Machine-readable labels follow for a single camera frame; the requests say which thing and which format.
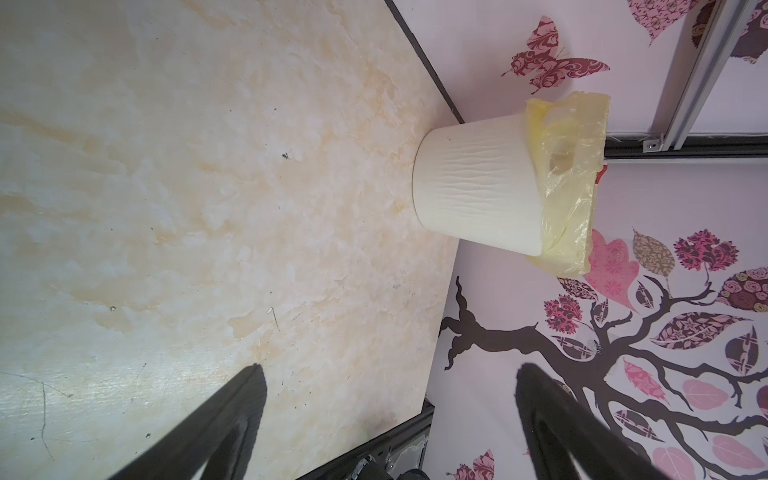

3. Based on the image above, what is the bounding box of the red yellow label bottle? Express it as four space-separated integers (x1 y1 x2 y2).
595 164 608 185

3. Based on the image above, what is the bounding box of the black base frame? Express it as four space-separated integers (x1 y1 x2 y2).
300 400 435 480

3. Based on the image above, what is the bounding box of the aluminium rail back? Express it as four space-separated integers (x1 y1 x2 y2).
642 0 758 154

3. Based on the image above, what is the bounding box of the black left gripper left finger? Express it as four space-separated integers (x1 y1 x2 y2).
112 364 268 479

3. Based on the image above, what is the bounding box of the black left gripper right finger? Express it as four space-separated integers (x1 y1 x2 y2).
515 363 666 479

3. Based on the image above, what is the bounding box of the cream bin yellow bag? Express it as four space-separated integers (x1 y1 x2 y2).
412 92 611 278

